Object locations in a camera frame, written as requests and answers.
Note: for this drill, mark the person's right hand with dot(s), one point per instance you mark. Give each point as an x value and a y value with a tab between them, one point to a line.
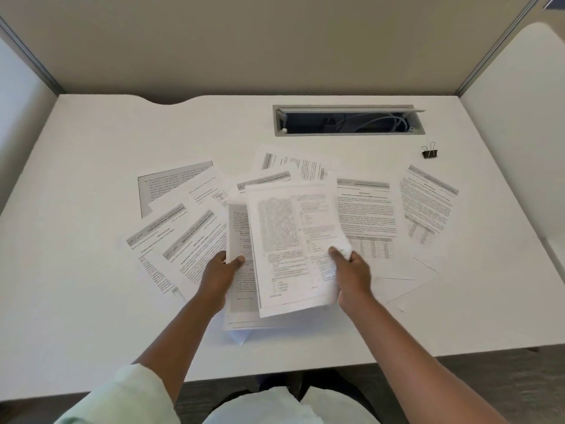
355	282

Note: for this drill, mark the beige desk partition panel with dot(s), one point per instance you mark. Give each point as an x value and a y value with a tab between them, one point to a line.
265	44

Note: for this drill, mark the person's right forearm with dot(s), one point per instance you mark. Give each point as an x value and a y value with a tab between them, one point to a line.
410	362

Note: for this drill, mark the grey metal partition post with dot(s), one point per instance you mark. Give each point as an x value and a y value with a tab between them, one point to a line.
33	57
498	44

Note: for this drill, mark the spread of printed paper pages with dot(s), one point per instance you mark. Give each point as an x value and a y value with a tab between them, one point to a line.
370	211

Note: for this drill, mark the person's left thumb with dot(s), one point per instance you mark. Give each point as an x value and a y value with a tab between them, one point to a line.
236	262

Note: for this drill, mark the person's left hand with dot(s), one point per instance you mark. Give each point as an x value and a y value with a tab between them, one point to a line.
216	280

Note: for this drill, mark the black binder clip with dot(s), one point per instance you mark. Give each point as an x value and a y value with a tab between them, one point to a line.
429	151

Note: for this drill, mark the person's right thumb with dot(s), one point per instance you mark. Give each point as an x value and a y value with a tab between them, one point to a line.
338	256

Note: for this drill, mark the light green shirt sleeve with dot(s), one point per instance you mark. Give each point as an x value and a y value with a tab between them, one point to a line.
119	399

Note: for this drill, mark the person's left forearm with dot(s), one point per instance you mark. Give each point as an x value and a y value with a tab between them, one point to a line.
185	335

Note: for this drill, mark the printed sheet with grey margin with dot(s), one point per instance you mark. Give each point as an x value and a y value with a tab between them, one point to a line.
240	242

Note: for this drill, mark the printed sheet with dark text block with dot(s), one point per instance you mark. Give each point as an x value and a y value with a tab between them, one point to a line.
287	247

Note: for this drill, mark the white side divider panel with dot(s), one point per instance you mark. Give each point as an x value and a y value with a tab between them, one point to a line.
20	127
516	127

